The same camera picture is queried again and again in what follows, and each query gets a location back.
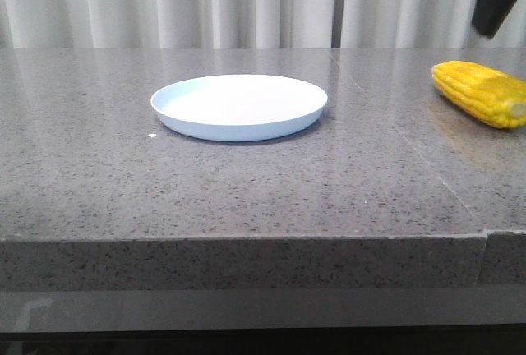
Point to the white curtain left panel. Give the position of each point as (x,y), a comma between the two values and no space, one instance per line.
(167,23)

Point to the white curtain panel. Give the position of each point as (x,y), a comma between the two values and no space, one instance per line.
(167,23)
(419,24)

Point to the yellow corn cob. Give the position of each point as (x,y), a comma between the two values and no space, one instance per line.
(491,96)

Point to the light blue round plate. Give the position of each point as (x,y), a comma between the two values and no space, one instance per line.
(239,108)

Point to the white curtain right panel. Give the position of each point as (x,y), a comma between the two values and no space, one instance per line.
(419,24)

